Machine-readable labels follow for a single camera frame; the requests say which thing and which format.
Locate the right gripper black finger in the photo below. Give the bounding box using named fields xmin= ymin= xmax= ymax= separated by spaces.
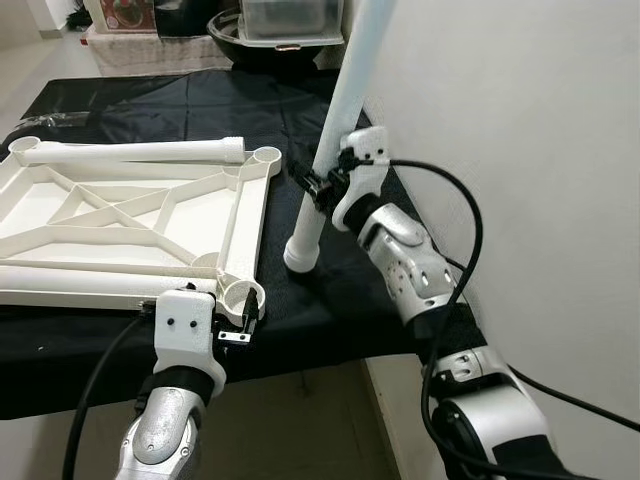
xmin=288 ymin=163 xmax=326 ymax=201

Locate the white plastic children table top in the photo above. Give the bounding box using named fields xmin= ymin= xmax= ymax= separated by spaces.
xmin=0 ymin=137 xmax=284 ymax=326

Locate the black tablecloth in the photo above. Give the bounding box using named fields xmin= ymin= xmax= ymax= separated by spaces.
xmin=0 ymin=68 xmax=481 ymax=421

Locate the black round basin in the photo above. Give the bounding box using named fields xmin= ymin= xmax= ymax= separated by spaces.
xmin=207 ymin=8 xmax=351 ymax=73

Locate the clear plastic storage box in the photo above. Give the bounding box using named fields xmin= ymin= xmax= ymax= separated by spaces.
xmin=238 ymin=0 xmax=346 ymax=48

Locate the black bag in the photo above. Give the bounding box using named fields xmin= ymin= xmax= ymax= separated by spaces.
xmin=155 ymin=0 xmax=241 ymax=37

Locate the beige low platform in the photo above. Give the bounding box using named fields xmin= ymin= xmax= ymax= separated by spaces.
xmin=85 ymin=25 xmax=236 ymax=77

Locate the orange-lidded box with red print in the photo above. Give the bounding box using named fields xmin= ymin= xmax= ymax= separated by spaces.
xmin=98 ymin=0 xmax=156 ymax=31

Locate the clear tape strip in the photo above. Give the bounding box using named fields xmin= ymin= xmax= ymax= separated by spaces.
xmin=20 ymin=111 xmax=78 ymax=128

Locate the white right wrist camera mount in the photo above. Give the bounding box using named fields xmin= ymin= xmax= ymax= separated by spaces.
xmin=333 ymin=128 xmax=391 ymax=229

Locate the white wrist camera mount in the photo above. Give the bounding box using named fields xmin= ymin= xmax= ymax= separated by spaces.
xmin=153 ymin=288 xmax=226 ymax=386
xmin=333 ymin=128 xmax=391 ymax=229

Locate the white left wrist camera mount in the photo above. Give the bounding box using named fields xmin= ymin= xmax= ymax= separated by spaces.
xmin=153 ymin=288 xmax=226 ymax=386

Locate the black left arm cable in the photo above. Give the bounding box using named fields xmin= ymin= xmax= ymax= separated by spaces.
xmin=62 ymin=305 xmax=161 ymax=480

